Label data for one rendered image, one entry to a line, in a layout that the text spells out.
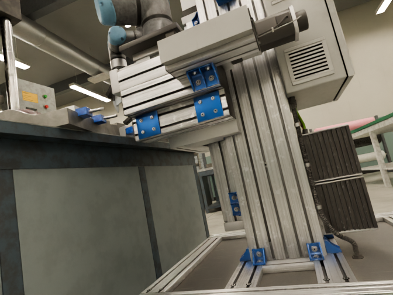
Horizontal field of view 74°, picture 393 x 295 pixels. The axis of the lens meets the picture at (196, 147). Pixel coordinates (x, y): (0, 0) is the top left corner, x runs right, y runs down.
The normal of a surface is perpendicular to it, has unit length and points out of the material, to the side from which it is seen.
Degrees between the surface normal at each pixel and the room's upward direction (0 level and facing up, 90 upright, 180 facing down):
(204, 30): 90
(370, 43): 90
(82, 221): 90
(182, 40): 90
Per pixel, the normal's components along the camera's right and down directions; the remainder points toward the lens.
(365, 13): -0.29, -0.08
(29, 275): 0.89, -0.23
